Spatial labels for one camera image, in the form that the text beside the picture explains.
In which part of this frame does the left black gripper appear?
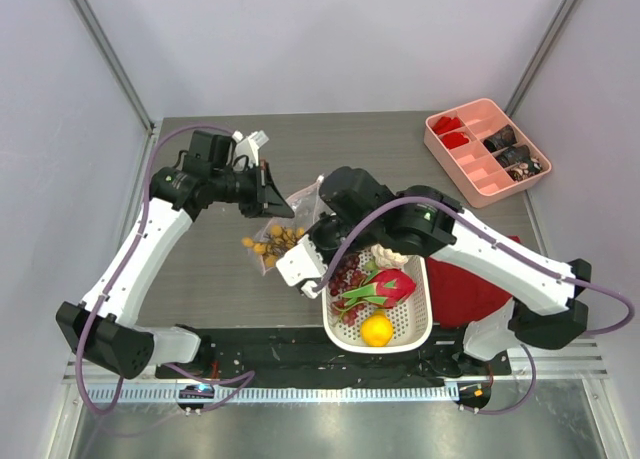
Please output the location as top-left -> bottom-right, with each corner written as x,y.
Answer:
211,160 -> 295,219

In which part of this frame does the clear pink-dotted zip bag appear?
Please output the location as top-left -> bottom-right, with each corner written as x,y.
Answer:
247,175 -> 325,276

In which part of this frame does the yellow-brown longan bunch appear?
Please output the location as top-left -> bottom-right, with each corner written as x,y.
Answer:
241,224 -> 305,269

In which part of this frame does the white cauliflower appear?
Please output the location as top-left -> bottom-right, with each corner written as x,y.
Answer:
370,244 -> 408,269

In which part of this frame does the pink dragon fruit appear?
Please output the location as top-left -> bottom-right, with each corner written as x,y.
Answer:
342,269 -> 416,310

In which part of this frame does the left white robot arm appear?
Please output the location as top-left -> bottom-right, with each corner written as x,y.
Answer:
56,127 -> 294,379

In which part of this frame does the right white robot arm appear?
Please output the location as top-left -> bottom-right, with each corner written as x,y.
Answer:
277,166 -> 591,374

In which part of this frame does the dark purple grape bunch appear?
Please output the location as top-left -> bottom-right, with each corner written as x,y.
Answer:
328,254 -> 366,297

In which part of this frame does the red grape bunch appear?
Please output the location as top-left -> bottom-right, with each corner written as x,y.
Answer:
331,299 -> 369,327

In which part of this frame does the yellow lemon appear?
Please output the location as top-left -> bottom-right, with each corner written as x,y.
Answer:
360,310 -> 394,347

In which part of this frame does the white perforated plastic basket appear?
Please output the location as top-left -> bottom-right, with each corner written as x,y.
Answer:
321,250 -> 433,354

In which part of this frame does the red cloth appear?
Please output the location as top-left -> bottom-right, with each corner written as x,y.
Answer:
425,258 -> 512,328

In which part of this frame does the red pieces upper compartment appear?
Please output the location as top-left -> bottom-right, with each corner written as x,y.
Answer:
432,116 -> 463,135

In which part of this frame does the pink divided tray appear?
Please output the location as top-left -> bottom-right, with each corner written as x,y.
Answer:
424,98 -> 552,208

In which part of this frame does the dark patterned cup upper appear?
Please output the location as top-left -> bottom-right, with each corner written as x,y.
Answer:
483,125 -> 517,153

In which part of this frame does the dark patterned cup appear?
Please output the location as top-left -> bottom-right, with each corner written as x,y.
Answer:
483,125 -> 517,153
495,145 -> 543,182

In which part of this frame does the dark patterned cup lower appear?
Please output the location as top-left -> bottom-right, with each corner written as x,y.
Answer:
495,145 -> 543,182

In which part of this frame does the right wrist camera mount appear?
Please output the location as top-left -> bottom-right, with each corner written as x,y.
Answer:
276,235 -> 328,299

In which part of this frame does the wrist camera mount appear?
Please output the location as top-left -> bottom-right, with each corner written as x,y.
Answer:
232,130 -> 269,171
276,235 -> 328,299

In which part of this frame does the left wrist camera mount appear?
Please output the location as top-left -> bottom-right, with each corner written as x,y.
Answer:
232,130 -> 269,171

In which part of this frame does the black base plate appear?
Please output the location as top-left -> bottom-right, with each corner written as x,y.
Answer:
180,326 -> 511,389

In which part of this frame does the white slotted cable duct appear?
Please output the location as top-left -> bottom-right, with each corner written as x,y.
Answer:
118,383 -> 459,404

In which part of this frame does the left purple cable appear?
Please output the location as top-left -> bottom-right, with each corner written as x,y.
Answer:
74,125 -> 257,416

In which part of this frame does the purple cable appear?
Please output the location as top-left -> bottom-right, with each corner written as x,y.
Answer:
314,198 -> 637,416
74,125 -> 257,416

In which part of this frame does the left aluminium frame post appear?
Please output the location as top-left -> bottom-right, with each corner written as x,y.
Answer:
69,0 -> 154,132

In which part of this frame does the aluminium frame post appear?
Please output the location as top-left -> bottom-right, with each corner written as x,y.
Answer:
504,0 -> 582,117
69,0 -> 154,132

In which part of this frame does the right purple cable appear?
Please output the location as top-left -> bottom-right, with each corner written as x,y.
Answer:
314,198 -> 637,416

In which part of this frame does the right aluminium frame post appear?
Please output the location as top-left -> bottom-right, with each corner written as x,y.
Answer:
504,0 -> 582,117

